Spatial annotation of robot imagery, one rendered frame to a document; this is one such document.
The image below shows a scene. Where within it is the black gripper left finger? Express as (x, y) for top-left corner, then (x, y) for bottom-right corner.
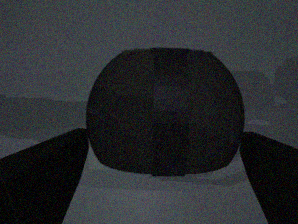
(0, 128), (89, 224)

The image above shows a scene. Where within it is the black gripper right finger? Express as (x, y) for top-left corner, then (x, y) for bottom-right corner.
(239, 132), (298, 224)

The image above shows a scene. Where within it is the dark grey controller unit with green rocker switches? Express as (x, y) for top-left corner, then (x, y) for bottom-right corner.
(86, 48), (243, 176)

